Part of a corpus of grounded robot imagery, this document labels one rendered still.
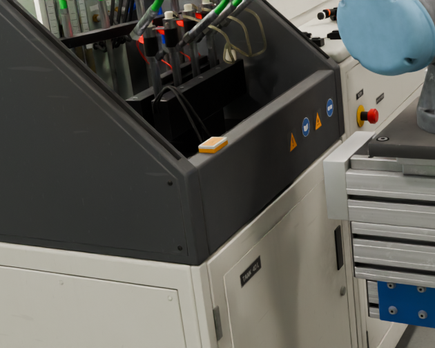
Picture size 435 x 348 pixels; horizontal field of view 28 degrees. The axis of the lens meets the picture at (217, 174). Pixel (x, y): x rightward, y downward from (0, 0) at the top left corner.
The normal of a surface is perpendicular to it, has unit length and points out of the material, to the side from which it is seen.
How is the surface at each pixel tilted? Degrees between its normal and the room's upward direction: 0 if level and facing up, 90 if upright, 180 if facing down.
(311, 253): 90
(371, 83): 90
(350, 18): 97
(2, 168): 90
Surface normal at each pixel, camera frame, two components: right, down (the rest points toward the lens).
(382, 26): -0.70, 0.43
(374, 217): -0.48, 0.35
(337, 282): 0.88, 0.06
